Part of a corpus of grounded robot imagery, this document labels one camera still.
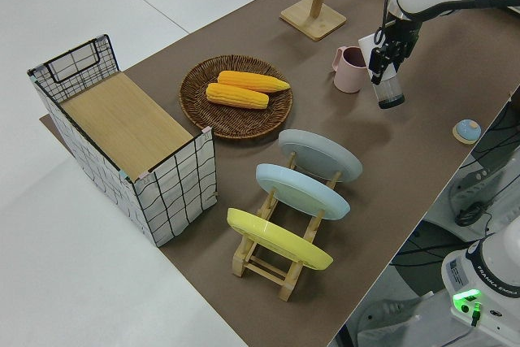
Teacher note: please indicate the grey plate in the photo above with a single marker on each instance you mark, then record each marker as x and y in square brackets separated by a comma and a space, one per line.
[317, 152]

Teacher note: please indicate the pink cup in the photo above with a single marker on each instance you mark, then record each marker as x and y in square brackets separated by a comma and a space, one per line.
[347, 79]

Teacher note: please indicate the wooden plate rack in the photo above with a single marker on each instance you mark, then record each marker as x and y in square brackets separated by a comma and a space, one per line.
[290, 282]

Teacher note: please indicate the brown table mat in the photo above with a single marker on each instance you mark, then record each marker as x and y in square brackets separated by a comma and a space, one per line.
[365, 184]

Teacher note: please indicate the wooden basket lid board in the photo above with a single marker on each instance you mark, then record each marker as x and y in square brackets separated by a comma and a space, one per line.
[122, 119]

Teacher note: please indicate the yellow corn cob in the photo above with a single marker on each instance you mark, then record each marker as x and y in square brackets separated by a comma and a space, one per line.
[252, 81]
[237, 96]

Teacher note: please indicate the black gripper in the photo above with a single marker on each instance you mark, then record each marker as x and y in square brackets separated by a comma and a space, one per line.
[404, 36]

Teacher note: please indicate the brown wicker basket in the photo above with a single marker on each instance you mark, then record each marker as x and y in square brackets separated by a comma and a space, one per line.
[243, 123]

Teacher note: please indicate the yellow plate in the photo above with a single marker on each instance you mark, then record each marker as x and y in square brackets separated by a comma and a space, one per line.
[276, 241]

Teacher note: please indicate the light blue plate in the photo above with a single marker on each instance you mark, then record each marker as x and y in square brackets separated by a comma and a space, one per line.
[296, 190]

